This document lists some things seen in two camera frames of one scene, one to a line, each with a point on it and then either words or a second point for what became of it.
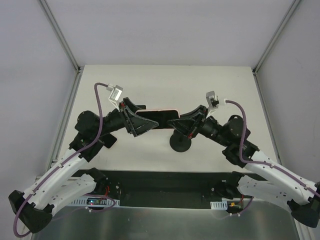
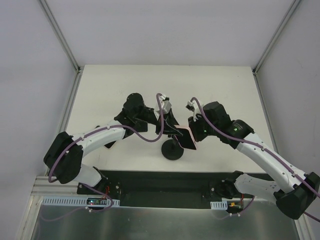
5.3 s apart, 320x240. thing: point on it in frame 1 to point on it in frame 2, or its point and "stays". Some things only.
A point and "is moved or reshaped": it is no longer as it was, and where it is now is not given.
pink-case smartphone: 160,117 is moved or reshaped
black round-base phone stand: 179,142 to 171,150
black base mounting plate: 160,188 stays
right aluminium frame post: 275,36 stays
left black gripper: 127,118 to 164,123
